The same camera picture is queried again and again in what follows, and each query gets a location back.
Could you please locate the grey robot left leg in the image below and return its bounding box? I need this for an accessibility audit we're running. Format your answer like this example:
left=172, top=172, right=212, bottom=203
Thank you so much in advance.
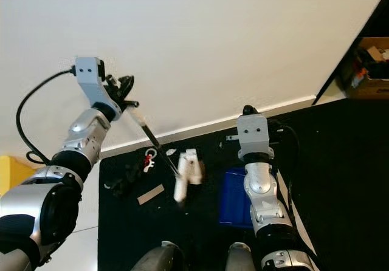
left=131, top=240, right=187, bottom=271

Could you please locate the black floor mat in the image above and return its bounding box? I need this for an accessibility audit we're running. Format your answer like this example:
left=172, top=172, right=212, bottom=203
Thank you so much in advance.
left=97, top=95, right=389, bottom=271

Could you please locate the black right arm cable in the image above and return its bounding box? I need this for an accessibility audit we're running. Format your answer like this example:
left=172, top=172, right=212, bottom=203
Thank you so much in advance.
left=270, top=120, right=303, bottom=224

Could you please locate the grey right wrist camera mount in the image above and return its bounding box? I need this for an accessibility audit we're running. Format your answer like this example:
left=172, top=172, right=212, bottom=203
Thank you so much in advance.
left=236, top=114, right=272, bottom=160

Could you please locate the grey robot leg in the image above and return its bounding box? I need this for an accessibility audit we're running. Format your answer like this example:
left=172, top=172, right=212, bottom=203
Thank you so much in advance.
left=224, top=241, right=256, bottom=271
left=131, top=240, right=187, bottom=271

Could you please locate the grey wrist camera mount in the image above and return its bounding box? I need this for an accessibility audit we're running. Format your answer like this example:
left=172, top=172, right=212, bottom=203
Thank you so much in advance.
left=75, top=57, right=123, bottom=121
left=236, top=114, right=272, bottom=160

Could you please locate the brown cardboard box of clutter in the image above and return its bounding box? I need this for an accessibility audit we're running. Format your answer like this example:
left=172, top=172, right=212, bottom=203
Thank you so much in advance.
left=343, top=36, right=389, bottom=100

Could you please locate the yellow box with writing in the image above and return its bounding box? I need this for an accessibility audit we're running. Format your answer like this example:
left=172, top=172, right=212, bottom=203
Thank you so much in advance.
left=0, top=155, right=16, bottom=197

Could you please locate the small brown cardboard piece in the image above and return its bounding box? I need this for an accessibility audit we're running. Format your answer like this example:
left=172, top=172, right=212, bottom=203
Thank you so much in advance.
left=136, top=184, right=167, bottom=207

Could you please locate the blue plastic dustpan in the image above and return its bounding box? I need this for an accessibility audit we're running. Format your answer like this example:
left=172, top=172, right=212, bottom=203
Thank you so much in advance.
left=217, top=166, right=250, bottom=230

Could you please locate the red and white keyring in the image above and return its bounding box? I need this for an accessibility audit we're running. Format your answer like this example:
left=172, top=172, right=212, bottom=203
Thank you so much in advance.
left=142, top=148, right=159, bottom=174

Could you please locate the grey robot right leg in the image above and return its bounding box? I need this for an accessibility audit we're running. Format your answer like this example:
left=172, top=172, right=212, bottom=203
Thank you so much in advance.
left=224, top=241, right=256, bottom=271

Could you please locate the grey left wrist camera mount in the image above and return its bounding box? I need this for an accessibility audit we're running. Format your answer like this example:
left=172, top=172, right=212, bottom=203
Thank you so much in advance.
left=75, top=57, right=123, bottom=121

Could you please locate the black crumpled debris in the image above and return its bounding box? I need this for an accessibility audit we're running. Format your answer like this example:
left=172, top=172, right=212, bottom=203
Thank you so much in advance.
left=106, top=161, right=144, bottom=194

